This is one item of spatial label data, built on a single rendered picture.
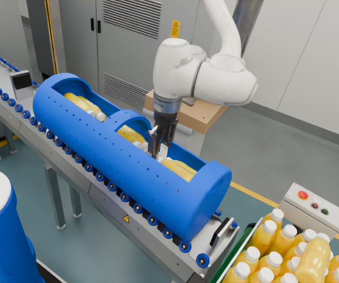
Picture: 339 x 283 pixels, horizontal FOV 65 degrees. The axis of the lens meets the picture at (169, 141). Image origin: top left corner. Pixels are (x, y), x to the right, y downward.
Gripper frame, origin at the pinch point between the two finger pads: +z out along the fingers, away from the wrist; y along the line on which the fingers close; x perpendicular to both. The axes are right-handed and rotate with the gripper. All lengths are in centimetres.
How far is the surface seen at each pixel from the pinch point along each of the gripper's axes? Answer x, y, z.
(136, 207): 0.8, 10.7, 19.4
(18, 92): -102, 3, 19
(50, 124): -49, 14, 7
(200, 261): 30.8, 10.9, 20.1
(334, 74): 17, -282, 36
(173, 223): 19.3, 14.0, 6.9
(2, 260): -24, 52, 36
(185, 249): 24.6, 10.9, 20.0
